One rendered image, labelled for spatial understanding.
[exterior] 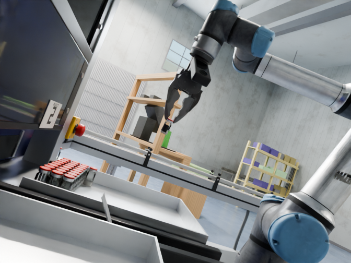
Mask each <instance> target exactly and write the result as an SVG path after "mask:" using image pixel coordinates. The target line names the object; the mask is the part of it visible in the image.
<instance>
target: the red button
mask: <svg viewBox="0 0 351 263"><path fill-rule="evenodd" d="M85 130H86V126H85V125H83V124H79V125H78V126H77V128H76V129H75V135H76V136H78V137H81V136H82V135H83V134H84V132H85Z"/></svg>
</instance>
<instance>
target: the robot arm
mask: <svg viewBox="0 0 351 263"><path fill-rule="evenodd" d="M238 14H239V8H238V6H237V5H236V4H234V3H232V1H230V0H217V1H216V2H215V3H214V5H213V7H212V9H211V10H210V12H209V13H208V15H207V18H206V20H205V22H204V24H203V26H202V28H201V30H200V32H199V34H198V36H197V37H194V40H195V42H194V44H193V46H192V49H191V51H190V55H191V60H190V62H189V64H188V66H187V68H186V69H179V70H178V72H177V74H176V76H175V78H174V80H173V81H172V82H171V83H170V85H169V87H168V93H167V99H166V103H165V109H164V116H165V120H167V118H168V117H169V116H170V112H171V110H172V109H173V106H174V103H175V101H177V100H178V99H179V97H180V94H179V92H178V90H180V91H183V92H185V93H186V94H188V95H189V96H188V97H187V98H184V99H183V101H182V107H181V108H180V109H179V112H178V114H177V115H176V116H175V117H174V120H173V124H174V123H176V122H178V121H179V120H181V119H182V118H183V117H185V116H186V115H187V114H188V112H190V111H191V110H192V109H193V108H194V107H195V106H196V105H197V104H198V102H199V100H200V97H201V94H202V92H203V91H202V90H201V88H202V86H204V87H207V86H208V85H209V83H210V82H211V78H210V73H209V68H208V65H211V64H212V62H213V60H214V59H215V58H216V56H217V54H218V53H219V51H220V49H221V46H222V45H223V43H224V42H226V43H228V44H230V45H232V46H234V47H235V51H234V54H233V57H232V64H233V67H234V69H235V70H236V71H237V72H239V73H248V72H250V73H252V74H255V75H257V76H259V77H261V78H264V79H266V80H268V81H270V82H273V83H275V84H277V85H279V86H282V87H284V88H286V89H289V90H291V91H293V92H296V93H298V94H300V95H302V96H305V97H307V98H309V99H311V100H314V101H317V102H319V103H321V104H323V105H326V106H328V107H329V108H330V110H331V112H333V113H335V114H337V115H339V116H342V117H344V118H347V119H349V120H351V83H348V84H345V85H344V84H342V83H339V82H337V81H335V80H332V79H330V78H327V77H324V76H322V75H319V74H317V73H315V72H312V71H310V70H308V69H305V68H303V67H300V66H298V65H295V64H293V63H291V62H288V61H286V60H283V59H281V58H279V57H276V56H274V55H271V54H268V53H267V51H268V49H269V47H270V46H271V44H272V42H273V40H274V38H275V32H274V31H272V30H270V29H268V28H266V27H265V26H261V25H258V24H257V23H254V22H251V21H249V20H247V19H244V18H242V17H240V16H238ZM350 195H351V128H350V130H349V131H348V132H347V133H346V135H345V136H344V137H343V138H342V140H341V141H340V142H339V143H338V145H337V146H336V147H335V148H334V150H333V151H332V152H331V153H330V155H329V156H328V157H327V158H326V159H325V161H324V162H323V163H322V164H321V166H320V167H319V168H318V169H317V171H316V172H315V173H314V174H313V176H312V177H311V178H310V179H309V181H308V182H307V183H306V185H305V186H304V187H303V188H302V190H301V191H300V192H298V193H290V194H289V195H288V196H287V197H286V198H283V197H280V196H275V195H272V194H265V195H264V196H263V199H262V200H261V202H260V207H259V210H258V213H257V215H256V218H255V221H254V224H253V227H252V230H251V233H250V236H249V239H248V240H247V242H246V243H245V244H244V245H243V247H242V248H241V249H240V251H239V252H238V253H237V255H236V258H235V263H319V262H320V261H321V260H322V259H323V258H324V257H325V256H326V255H327V253H328V250H329V246H330V243H329V234H330V233H331V232H332V231H333V229H334V228H335V222H334V215H335V214H336V212H337V211H338V210H339V208H340V207H341V206H342V205H343V203H344V202H345V201H346V200H347V198H348V197H349V196H350Z"/></svg>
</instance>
